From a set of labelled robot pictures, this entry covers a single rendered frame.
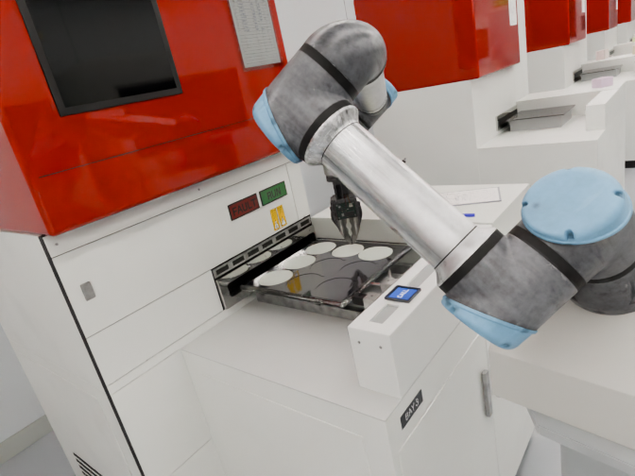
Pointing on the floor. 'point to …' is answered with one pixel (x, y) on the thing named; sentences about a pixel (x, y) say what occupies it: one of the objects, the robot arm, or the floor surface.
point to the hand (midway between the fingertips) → (351, 239)
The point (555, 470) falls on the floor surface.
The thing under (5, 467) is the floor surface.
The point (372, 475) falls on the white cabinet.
